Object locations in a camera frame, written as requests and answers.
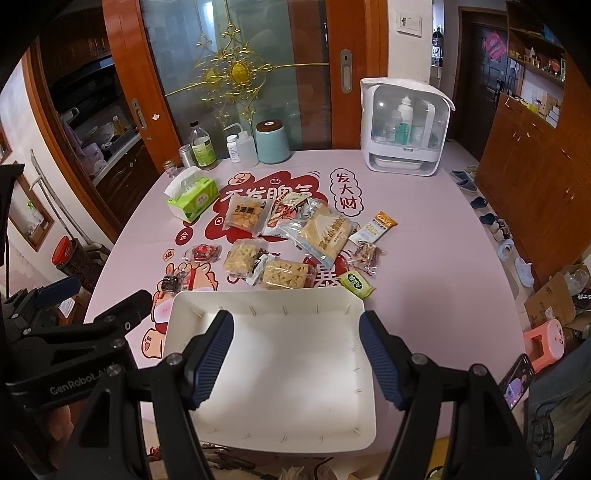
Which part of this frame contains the red small snack packet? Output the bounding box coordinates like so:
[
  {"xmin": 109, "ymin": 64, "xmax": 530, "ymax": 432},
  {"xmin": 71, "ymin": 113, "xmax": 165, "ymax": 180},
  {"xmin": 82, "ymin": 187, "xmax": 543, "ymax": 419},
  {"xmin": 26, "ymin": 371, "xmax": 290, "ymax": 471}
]
[{"xmin": 183, "ymin": 243, "xmax": 222, "ymax": 263}]

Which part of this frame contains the cracker pack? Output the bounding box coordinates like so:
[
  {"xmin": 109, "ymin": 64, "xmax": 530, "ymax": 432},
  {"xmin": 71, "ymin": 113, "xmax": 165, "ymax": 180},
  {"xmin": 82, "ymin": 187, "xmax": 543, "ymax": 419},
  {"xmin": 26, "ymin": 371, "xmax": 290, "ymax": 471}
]
[
  {"xmin": 223, "ymin": 240, "xmax": 260, "ymax": 278},
  {"xmin": 260, "ymin": 259, "xmax": 317, "ymax": 290}
]

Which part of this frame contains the clear nut snack packet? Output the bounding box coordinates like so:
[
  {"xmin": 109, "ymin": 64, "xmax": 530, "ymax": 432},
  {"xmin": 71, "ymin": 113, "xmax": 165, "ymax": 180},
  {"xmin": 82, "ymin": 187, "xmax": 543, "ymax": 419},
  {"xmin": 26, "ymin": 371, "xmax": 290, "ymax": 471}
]
[{"xmin": 349, "ymin": 241, "xmax": 385, "ymax": 276}]

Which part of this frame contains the orange white oats bar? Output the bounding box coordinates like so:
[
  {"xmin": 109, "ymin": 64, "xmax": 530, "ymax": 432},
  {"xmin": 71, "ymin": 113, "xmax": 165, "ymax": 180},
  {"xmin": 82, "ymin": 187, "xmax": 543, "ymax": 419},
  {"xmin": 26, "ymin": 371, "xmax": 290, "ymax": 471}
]
[{"xmin": 349, "ymin": 211, "xmax": 398, "ymax": 245}]

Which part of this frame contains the large bread package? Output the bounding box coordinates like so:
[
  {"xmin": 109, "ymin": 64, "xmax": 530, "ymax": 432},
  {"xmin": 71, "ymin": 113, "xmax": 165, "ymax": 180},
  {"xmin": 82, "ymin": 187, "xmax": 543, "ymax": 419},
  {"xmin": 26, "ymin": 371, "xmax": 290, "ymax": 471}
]
[{"xmin": 279, "ymin": 197, "xmax": 353, "ymax": 270}]

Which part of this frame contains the smartphone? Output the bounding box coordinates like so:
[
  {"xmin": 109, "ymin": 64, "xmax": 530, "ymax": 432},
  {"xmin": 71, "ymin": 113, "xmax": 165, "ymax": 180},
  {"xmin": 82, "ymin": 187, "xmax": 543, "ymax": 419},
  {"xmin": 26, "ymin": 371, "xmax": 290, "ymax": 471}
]
[{"xmin": 499, "ymin": 353, "xmax": 535, "ymax": 410}]

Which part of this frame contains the white plastic tray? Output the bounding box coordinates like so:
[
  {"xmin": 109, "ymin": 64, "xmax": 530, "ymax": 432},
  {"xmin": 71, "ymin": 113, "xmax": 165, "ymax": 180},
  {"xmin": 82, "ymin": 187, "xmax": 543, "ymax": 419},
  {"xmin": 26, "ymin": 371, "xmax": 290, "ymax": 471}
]
[{"xmin": 164, "ymin": 287, "xmax": 377, "ymax": 455}]

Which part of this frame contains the green small snack packet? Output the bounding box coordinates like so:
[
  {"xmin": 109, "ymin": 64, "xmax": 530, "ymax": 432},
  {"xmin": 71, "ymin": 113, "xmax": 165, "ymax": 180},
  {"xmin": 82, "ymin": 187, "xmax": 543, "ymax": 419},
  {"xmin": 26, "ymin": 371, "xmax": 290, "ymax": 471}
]
[{"xmin": 337, "ymin": 270, "xmax": 375, "ymax": 300}]

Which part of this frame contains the pink plastic stool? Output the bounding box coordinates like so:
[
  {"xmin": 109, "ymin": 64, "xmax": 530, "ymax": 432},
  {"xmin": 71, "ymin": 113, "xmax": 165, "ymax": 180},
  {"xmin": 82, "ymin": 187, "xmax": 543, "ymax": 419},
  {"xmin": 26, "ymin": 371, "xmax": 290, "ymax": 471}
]
[{"xmin": 523, "ymin": 319, "xmax": 565, "ymax": 374}]

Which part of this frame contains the cardboard box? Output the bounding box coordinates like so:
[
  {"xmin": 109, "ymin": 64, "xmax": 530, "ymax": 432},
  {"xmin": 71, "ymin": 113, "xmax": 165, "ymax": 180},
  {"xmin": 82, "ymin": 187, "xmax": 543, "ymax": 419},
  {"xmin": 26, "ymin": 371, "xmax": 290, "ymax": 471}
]
[{"xmin": 525, "ymin": 264, "xmax": 590, "ymax": 332}]

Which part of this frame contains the pink printed tablecloth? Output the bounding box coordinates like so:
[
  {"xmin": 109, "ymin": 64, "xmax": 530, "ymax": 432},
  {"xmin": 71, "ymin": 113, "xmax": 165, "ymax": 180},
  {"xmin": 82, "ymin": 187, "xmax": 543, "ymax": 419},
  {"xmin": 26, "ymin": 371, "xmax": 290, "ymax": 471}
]
[{"xmin": 84, "ymin": 148, "xmax": 528, "ymax": 444}]

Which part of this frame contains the yellow cake snack pack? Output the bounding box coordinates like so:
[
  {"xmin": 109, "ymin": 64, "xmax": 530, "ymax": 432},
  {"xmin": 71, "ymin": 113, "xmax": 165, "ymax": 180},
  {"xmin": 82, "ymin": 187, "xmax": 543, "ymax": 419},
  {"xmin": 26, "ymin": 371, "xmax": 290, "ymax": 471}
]
[{"xmin": 223, "ymin": 195, "xmax": 273, "ymax": 237}]

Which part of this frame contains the green tissue pack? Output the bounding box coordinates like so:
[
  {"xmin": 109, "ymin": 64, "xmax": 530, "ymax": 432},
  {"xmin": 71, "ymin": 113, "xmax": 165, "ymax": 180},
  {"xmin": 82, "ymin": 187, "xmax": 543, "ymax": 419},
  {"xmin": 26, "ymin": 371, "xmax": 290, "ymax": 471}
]
[{"xmin": 164, "ymin": 166, "xmax": 219, "ymax": 223}]

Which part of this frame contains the red white snack packet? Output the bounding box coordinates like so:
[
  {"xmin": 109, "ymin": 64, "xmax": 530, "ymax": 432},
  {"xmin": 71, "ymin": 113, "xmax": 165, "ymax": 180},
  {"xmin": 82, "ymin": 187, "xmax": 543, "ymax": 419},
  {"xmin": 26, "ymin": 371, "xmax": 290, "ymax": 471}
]
[{"xmin": 266, "ymin": 192, "xmax": 311, "ymax": 228}]

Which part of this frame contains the small metal can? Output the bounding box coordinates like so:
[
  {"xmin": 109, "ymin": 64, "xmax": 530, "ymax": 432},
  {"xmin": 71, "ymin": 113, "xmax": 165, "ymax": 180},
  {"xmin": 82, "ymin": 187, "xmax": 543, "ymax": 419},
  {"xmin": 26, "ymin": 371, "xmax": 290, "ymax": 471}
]
[{"xmin": 178, "ymin": 144, "xmax": 197, "ymax": 168}]

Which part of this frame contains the clear bottle green label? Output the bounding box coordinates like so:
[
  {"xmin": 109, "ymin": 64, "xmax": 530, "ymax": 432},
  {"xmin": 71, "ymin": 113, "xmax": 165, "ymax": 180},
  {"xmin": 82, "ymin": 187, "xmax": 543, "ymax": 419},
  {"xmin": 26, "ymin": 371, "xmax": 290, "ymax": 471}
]
[{"xmin": 190, "ymin": 121, "xmax": 217, "ymax": 170}]

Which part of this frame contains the small white pill bottle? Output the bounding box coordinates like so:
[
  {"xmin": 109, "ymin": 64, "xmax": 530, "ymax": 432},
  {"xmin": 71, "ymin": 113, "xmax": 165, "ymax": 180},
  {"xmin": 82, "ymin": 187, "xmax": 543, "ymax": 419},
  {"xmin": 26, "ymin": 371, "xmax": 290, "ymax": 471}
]
[{"xmin": 226, "ymin": 134, "xmax": 240, "ymax": 164}]

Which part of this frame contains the teal canister with brown lid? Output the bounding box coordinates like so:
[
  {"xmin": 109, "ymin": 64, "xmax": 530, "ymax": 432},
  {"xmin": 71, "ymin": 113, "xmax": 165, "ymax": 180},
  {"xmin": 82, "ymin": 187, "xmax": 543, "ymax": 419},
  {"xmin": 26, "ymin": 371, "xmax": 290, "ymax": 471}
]
[{"xmin": 254, "ymin": 120, "xmax": 290, "ymax": 164}]

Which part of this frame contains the white countertop sterilizer cabinet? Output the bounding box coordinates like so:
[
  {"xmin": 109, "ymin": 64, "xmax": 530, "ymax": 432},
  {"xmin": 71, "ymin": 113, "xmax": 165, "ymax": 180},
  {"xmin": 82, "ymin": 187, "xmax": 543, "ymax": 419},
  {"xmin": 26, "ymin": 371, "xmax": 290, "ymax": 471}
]
[{"xmin": 361, "ymin": 77, "xmax": 456, "ymax": 177}]

